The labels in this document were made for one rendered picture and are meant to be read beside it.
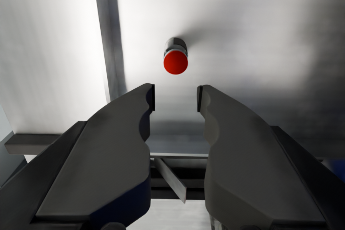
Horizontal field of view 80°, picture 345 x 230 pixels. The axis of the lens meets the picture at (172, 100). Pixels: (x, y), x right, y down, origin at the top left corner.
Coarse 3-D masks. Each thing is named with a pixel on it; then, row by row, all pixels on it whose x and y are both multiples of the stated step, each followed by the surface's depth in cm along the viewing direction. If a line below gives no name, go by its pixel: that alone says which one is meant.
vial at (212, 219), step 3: (210, 216) 33; (210, 219) 33; (213, 219) 33; (210, 222) 33; (213, 222) 32; (216, 222) 32; (219, 222) 32; (213, 225) 32; (216, 225) 32; (219, 225) 31; (222, 225) 32; (213, 228) 32; (216, 228) 31; (219, 228) 31; (222, 228) 31
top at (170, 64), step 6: (168, 54) 17; (174, 54) 17; (180, 54) 17; (168, 60) 17; (174, 60) 17; (180, 60) 17; (186, 60) 17; (168, 66) 17; (174, 66) 17; (180, 66) 17; (186, 66) 17; (168, 72) 17; (174, 72) 17; (180, 72) 17
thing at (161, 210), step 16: (160, 192) 29; (192, 192) 29; (160, 208) 35; (176, 208) 35; (192, 208) 35; (144, 224) 37; (160, 224) 37; (176, 224) 37; (192, 224) 37; (208, 224) 37
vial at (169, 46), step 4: (168, 40) 20; (172, 40) 19; (168, 44) 19; (172, 44) 18; (176, 44) 18; (164, 48) 19; (168, 48) 18; (172, 48) 18; (176, 48) 18; (180, 48) 18; (184, 48) 18; (164, 52) 18; (184, 52) 18; (164, 56) 17
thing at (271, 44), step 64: (128, 0) 19; (192, 0) 19; (256, 0) 19; (320, 0) 19; (128, 64) 22; (192, 64) 22; (256, 64) 22; (320, 64) 22; (192, 128) 26; (320, 128) 26
